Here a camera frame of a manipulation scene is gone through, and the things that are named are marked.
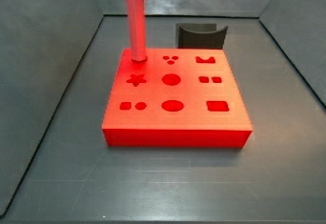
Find red hexagon peg rod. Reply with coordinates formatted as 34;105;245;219
126;0;147;62

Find black curved holder stand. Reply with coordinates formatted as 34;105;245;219
177;23;229;50

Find red shape-sorting block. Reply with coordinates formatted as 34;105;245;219
102;49;253;148

